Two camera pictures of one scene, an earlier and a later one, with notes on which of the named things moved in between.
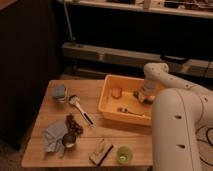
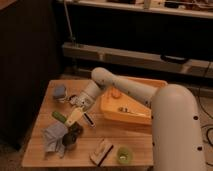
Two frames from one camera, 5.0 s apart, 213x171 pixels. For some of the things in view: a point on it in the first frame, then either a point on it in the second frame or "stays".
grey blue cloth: x=53 y=137 stays
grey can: x=59 y=91 stays
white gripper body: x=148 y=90 -> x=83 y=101
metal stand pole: x=67 y=19 stays
